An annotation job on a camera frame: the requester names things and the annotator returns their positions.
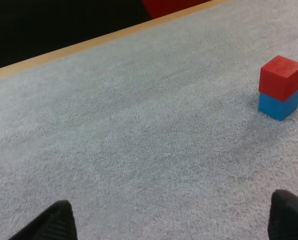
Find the red cube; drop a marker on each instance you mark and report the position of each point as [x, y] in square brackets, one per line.
[280, 77]

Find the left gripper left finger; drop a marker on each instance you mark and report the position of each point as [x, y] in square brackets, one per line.
[54, 222]

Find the blue cube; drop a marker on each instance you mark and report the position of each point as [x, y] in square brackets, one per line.
[276, 107]

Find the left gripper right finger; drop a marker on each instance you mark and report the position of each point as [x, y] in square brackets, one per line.
[289, 217]

